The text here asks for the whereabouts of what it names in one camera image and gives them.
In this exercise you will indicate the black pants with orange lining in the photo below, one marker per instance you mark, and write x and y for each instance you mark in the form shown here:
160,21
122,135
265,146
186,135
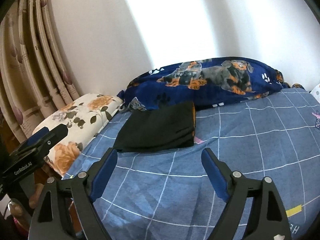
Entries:
157,130

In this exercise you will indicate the blue checked bed sheet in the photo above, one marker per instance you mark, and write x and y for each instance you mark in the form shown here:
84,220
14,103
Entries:
167,195

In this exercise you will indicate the white pastel print cloth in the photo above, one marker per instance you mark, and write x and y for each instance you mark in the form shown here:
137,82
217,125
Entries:
316,91

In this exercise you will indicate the navy dog print blanket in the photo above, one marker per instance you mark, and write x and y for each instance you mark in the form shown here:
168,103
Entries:
207,83

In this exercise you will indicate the beige patterned curtain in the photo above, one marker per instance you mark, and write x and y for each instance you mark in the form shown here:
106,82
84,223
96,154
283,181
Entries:
35,82

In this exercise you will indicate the white floral pillow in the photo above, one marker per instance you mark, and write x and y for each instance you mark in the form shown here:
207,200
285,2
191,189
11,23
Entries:
85,118

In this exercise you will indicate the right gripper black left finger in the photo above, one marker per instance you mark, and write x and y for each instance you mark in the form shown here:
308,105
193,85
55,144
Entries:
51,218

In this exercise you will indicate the left hand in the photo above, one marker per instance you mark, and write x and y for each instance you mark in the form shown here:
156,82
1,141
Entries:
27,196

